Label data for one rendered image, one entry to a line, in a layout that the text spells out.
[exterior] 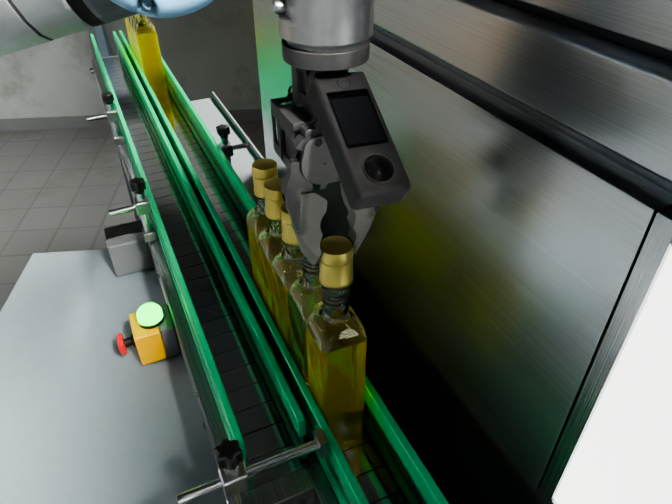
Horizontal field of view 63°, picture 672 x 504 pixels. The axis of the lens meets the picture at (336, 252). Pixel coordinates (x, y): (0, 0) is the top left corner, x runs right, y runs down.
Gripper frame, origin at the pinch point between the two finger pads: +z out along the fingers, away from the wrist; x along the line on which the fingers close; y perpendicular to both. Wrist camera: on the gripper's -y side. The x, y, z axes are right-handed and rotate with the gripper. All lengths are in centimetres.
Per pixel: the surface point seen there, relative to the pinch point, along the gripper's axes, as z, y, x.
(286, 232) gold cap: 4.2, 10.8, 1.6
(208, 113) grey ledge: 30, 109, -9
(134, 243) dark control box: 35, 61, 19
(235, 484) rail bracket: 21.4, -7.1, 14.7
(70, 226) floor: 118, 211, 48
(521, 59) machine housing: -19.2, -6.2, -13.1
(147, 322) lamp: 34, 35, 20
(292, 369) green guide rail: 21.2, 4.9, 3.9
